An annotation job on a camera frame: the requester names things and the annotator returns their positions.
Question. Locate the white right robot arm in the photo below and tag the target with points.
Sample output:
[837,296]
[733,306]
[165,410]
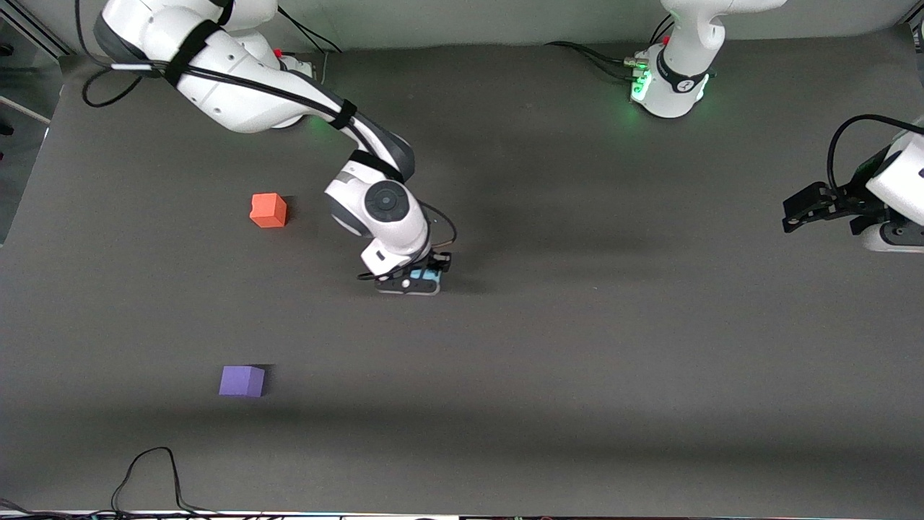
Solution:
[238,79]

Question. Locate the purple foam block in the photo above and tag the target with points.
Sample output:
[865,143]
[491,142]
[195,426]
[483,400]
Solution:
[242,380]

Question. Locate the light blue foam block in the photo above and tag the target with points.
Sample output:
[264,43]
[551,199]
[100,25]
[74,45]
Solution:
[417,274]

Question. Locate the aluminium frame profile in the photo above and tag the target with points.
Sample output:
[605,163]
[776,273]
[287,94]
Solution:
[36,36]

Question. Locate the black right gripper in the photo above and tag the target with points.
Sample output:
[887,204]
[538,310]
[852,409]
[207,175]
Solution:
[438,262]

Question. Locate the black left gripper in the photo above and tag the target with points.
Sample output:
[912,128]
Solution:
[849,199]

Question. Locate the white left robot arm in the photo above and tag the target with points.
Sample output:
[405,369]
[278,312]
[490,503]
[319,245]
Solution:
[682,65]

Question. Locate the orange foam block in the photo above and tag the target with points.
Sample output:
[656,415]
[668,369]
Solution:
[268,209]

